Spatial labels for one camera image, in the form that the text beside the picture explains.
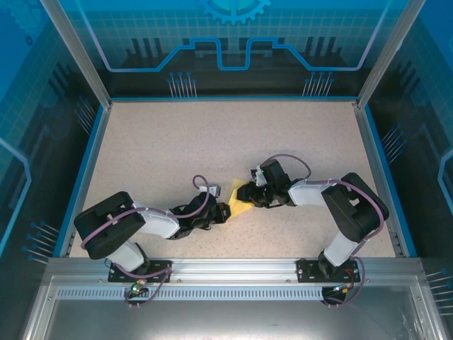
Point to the yellow cloth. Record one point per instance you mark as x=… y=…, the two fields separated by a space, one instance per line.
x=235 y=205

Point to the aluminium frame post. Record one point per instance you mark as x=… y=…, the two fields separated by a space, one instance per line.
x=385 y=60
x=81 y=60

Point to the sheet metal tray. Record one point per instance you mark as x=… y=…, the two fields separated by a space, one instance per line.
x=230 y=322

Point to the blue printed gear panel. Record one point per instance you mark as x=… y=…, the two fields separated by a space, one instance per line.
x=230 y=21

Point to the aluminium cross rail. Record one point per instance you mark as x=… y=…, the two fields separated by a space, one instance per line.
x=233 y=269

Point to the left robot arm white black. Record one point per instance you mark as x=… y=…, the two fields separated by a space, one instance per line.
x=159 y=223

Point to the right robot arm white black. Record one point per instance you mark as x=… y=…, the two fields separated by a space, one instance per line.
x=306 y=193

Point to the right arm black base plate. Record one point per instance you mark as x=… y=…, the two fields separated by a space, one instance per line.
x=306 y=271

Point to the aluminium side rail blue trim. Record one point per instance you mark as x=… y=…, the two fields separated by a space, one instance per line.
x=96 y=141
x=369 y=141

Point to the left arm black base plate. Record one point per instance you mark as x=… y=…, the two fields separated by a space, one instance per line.
x=118 y=274

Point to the blue printed side panel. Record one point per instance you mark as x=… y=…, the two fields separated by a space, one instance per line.
x=28 y=124
x=424 y=124

